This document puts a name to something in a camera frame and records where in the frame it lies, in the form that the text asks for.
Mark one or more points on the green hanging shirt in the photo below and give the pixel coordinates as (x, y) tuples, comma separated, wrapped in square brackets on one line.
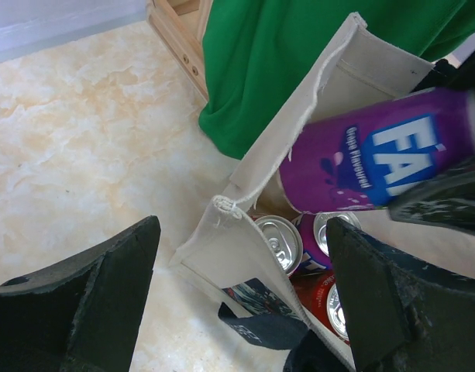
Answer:
[(257, 52)]

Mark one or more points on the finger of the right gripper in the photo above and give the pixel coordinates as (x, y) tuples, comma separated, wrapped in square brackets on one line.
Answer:
[(447, 200)]

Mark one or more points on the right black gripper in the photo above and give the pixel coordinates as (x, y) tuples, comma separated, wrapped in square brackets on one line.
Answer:
[(443, 74)]

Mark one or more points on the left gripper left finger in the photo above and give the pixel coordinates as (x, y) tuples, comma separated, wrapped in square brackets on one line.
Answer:
[(82, 313)]

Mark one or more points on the wooden tray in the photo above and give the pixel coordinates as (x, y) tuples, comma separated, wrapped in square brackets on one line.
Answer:
[(181, 25)]

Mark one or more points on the cream canvas tote bag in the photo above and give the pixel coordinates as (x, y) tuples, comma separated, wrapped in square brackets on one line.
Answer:
[(355, 69)]

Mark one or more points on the purple soda can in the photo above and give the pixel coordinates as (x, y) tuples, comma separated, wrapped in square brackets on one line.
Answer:
[(364, 159), (312, 229)]

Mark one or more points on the red soda can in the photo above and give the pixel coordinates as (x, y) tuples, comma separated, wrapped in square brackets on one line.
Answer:
[(283, 239), (318, 293)]

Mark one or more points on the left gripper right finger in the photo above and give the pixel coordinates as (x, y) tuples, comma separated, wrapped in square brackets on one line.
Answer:
[(402, 313)]

